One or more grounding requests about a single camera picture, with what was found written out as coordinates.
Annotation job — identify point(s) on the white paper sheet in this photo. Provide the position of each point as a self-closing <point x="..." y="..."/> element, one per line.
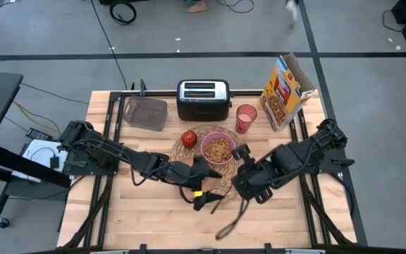
<point x="37" y="151"/>

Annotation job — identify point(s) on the pink bowl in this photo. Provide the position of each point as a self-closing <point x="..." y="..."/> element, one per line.
<point x="204" y="139"/>

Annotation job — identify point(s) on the yellow raisin nut bran box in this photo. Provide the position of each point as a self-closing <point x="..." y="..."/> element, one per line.
<point x="284" y="95"/>

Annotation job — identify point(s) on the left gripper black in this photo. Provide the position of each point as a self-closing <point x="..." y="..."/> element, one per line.
<point x="189" y="173"/>

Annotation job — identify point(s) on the small black power adapter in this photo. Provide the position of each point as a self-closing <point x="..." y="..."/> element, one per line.
<point x="54" y="162"/>

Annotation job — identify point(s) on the grey translucent plastic container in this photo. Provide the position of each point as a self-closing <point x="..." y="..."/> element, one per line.
<point x="146" y="114"/>

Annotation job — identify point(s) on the person's foot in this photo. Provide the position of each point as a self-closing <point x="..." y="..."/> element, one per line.
<point x="292" y="8"/>
<point x="196" y="7"/>

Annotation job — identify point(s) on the black toaster with silver top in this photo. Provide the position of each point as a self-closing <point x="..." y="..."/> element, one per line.
<point x="203" y="109"/>

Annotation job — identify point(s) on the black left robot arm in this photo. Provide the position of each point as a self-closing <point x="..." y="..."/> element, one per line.
<point x="93" y="141"/>

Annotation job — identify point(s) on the flat black power brick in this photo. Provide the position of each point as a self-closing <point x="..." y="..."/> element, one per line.
<point x="39" y="134"/>

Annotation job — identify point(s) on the red translucent cup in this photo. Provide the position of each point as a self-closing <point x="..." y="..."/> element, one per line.
<point x="245" y="120"/>

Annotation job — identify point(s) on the black caster wheel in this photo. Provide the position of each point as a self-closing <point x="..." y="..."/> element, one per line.
<point x="3" y="222"/>

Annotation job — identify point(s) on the red apple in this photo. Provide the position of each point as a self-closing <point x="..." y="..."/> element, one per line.
<point x="189" y="139"/>

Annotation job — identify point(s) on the round woven straw placemat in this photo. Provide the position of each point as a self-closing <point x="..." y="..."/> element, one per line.
<point x="180" y="151"/>

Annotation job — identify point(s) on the brown cereal flakes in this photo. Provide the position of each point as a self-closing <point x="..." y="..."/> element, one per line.
<point x="218" y="150"/>

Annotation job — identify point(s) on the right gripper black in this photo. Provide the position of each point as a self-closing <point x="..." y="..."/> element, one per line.
<point x="256" y="180"/>

